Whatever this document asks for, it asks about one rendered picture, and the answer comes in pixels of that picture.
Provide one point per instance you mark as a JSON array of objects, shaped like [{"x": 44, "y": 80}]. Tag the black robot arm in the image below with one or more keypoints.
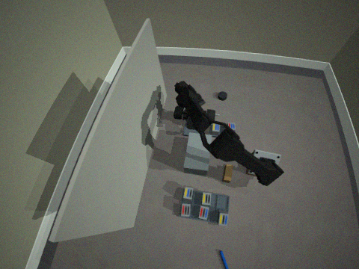
[{"x": 226, "y": 146}]

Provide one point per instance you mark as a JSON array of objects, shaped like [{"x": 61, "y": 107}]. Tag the white box with blue and yellow stripes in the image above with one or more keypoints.
[{"x": 215, "y": 129}]

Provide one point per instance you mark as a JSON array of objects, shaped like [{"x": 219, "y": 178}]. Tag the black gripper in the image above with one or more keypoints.
[{"x": 179, "y": 113}]

